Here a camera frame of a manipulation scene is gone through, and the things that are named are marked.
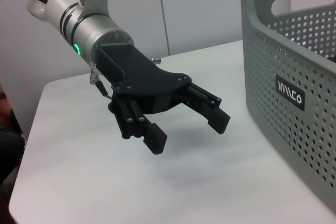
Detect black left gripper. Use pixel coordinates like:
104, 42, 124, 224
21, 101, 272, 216
96, 42, 232, 155

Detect grey perforated storage basket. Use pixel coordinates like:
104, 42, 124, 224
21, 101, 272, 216
233, 0, 336, 210

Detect seated person bare legs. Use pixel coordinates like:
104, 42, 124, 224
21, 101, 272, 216
0, 83, 14, 132

